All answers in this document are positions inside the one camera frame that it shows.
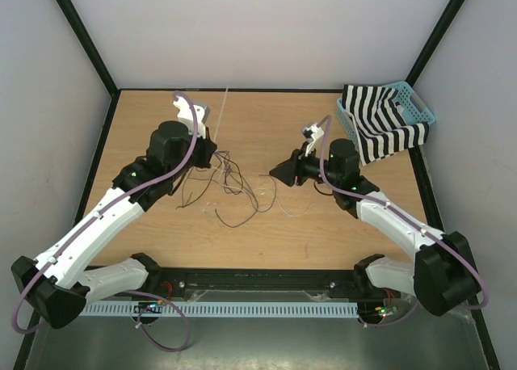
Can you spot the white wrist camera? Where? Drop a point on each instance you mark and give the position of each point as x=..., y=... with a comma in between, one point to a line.
x=198, y=114
x=312, y=133

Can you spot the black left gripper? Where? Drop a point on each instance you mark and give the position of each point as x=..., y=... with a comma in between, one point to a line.
x=207, y=147

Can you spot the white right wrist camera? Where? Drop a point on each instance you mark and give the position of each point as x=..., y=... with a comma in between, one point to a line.
x=312, y=133

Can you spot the black white striped cloth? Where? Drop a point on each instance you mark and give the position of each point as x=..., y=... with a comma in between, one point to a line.
x=380, y=129

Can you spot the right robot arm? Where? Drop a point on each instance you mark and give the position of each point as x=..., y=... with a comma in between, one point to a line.
x=440, y=274

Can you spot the light blue slotted cable duct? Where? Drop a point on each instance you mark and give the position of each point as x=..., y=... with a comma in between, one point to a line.
x=246, y=309

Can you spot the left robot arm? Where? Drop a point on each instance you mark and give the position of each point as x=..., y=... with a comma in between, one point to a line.
x=59, y=284

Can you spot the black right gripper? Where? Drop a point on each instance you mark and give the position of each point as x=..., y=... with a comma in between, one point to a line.
x=295, y=166

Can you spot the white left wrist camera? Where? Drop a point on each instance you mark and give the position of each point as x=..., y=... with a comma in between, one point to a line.
x=198, y=114

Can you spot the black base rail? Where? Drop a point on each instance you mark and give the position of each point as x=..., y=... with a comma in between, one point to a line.
x=338, y=284

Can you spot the light blue perforated basket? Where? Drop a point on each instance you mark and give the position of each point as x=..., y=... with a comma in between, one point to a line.
x=414, y=109

